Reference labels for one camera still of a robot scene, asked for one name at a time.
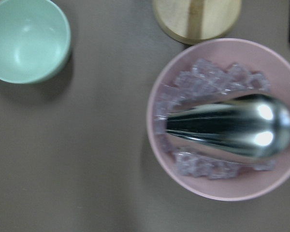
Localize wooden stand with round base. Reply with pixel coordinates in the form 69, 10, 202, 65
152, 0, 242, 45

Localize steel ice scoop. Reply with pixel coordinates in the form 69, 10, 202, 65
166, 94, 290, 162

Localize mint green bowl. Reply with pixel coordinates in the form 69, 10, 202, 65
0, 0, 72, 84

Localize pink bowl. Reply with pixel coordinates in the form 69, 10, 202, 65
146, 38, 290, 201

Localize clear ice cubes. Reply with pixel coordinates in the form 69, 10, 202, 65
153, 59, 270, 179

